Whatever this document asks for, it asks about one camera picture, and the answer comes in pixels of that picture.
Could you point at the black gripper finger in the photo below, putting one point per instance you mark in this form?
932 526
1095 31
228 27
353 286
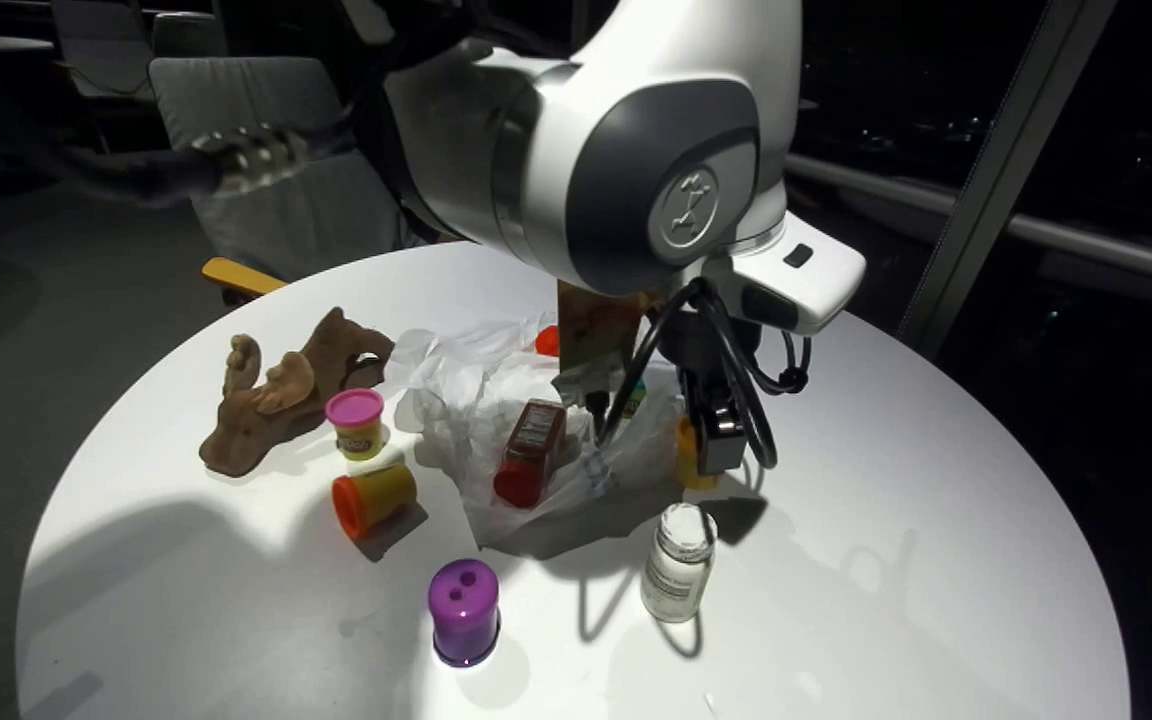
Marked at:
758 425
722 440

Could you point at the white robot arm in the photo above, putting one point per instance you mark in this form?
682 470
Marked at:
628 134

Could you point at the tan wrist camera mount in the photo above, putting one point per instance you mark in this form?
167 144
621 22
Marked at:
599 333

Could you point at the spice jar red lid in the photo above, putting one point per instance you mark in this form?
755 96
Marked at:
530 455

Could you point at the purple two-hole cup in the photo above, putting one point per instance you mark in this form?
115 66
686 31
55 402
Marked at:
466 613

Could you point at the clear plastic bag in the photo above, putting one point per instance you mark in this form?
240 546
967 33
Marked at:
468 385

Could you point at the grey office chair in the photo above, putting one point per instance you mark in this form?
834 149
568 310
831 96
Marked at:
269 214
101 44

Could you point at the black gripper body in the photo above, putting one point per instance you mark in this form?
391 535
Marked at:
706 359

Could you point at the grey metal post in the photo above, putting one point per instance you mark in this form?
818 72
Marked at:
1002 174

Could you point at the white plastic bottle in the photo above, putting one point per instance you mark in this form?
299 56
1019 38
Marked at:
679 573

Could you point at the grey horizontal railing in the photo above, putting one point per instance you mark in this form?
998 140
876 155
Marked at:
1002 221

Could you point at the yellow tub red lid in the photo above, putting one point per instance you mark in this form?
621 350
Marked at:
547 343

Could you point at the yellow tub magenta lid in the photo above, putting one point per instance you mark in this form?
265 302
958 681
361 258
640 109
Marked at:
353 418

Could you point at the brown plush moose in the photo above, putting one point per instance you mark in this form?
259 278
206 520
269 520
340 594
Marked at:
278 385

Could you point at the yellow tub orange lid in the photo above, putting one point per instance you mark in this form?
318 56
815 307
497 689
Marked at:
372 501

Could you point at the yellow wooden stick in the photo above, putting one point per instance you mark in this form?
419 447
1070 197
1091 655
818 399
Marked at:
240 278

